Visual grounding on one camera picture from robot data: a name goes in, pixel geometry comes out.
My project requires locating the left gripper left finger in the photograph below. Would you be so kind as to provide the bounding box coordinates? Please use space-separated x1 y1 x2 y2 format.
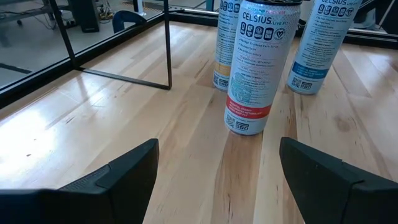
0 138 160 224

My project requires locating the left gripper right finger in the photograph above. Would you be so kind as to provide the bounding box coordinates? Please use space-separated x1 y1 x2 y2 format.
279 136 398 224

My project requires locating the blue band Celsius can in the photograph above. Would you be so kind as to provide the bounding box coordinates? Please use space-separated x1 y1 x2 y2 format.
286 0 363 96

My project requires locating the Celsius Tropical Vibe can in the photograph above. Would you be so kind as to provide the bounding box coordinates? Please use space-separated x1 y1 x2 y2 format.
212 0 243 93

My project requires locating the black tower box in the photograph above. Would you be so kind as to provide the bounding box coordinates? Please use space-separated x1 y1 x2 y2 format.
68 0 101 34

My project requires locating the blue curved foot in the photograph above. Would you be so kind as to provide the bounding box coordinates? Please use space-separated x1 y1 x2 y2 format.
111 10 147 34

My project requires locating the black aluminium table frame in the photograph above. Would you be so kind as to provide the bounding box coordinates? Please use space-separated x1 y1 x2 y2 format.
0 7 398 110

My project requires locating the black metal frame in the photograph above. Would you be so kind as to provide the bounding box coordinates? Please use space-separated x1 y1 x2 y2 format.
48 0 174 91

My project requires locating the grey rolling cart frame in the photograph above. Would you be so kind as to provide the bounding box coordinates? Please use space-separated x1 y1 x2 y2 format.
0 0 69 27

